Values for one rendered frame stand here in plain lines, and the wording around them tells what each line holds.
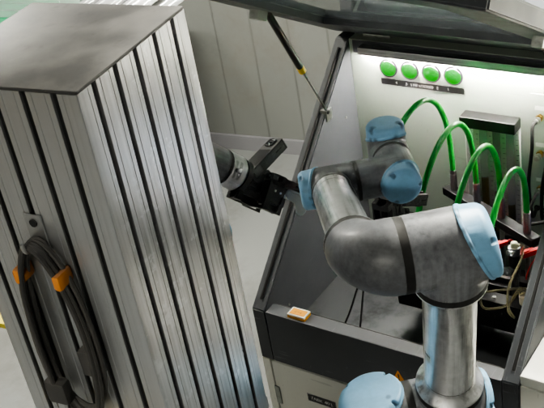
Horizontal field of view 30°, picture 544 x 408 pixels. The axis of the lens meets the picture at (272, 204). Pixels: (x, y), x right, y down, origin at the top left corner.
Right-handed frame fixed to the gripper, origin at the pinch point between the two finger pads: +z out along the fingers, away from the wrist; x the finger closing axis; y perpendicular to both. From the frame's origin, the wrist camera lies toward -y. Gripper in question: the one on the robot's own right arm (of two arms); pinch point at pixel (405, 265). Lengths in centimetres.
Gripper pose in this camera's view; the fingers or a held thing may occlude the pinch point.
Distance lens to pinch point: 211.5
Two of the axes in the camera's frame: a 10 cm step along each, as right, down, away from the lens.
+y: -5.4, 5.1, -6.6
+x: 8.3, 1.8, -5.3
